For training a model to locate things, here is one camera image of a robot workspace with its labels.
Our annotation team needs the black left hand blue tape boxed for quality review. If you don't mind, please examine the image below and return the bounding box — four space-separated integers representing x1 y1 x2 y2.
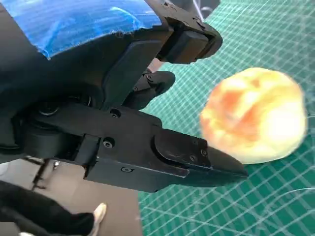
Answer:
0 0 249 193

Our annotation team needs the pale round toy bread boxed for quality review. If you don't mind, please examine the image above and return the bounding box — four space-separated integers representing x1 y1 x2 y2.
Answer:
198 66 308 165

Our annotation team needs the person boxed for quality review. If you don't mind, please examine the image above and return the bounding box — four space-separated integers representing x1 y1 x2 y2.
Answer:
0 180 108 236

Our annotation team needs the green cutting mat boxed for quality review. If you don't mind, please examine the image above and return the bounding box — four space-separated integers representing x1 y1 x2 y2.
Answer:
136 0 315 236

